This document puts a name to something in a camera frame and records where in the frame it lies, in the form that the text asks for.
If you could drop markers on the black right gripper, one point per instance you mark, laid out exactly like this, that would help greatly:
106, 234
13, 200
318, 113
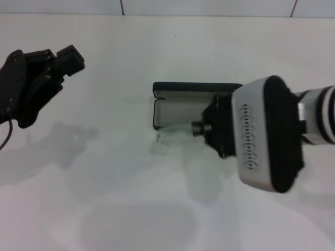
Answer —
222, 125

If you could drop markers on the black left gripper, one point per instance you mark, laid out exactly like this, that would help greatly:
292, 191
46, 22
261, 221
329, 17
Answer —
18, 91

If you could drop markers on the black glasses case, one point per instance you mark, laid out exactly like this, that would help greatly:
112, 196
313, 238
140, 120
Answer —
183, 109

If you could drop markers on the clear plastic glasses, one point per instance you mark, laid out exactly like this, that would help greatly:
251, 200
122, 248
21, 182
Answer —
170, 130

